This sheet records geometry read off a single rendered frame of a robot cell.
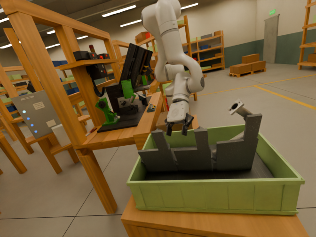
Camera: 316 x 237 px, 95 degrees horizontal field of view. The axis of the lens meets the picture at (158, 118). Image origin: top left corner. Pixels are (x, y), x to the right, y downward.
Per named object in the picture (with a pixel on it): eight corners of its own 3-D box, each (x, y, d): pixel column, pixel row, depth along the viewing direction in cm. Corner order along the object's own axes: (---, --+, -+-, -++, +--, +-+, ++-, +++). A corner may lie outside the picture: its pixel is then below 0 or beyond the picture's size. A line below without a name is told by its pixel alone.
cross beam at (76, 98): (116, 83, 243) (115, 78, 239) (64, 109, 123) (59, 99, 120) (114, 84, 243) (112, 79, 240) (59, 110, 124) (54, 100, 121)
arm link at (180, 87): (193, 99, 73) (178, 102, 79) (196, 77, 77) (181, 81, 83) (185, 91, 67) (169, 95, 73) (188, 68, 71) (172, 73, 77)
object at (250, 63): (254, 70, 693) (254, 53, 666) (266, 71, 619) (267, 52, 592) (229, 75, 700) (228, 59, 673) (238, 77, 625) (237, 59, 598)
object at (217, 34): (225, 69, 913) (223, 29, 832) (175, 79, 971) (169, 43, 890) (222, 68, 963) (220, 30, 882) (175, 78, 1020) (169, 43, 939)
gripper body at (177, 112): (167, 100, 74) (164, 121, 70) (184, 96, 66) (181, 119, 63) (177, 106, 78) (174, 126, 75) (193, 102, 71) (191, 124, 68)
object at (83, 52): (90, 58, 147) (88, 51, 144) (82, 58, 133) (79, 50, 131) (84, 59, 148) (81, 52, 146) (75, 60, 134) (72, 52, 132)
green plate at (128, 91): (136, 97, 175) (132, 79, 173) (134, 97, 167) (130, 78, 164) (126, 99, 177) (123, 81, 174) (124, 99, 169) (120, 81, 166)
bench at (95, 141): (170, 136, 283) (161, 92, 252) (169, 209, 146) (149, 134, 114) (136, 141, 294) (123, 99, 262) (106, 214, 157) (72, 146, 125)
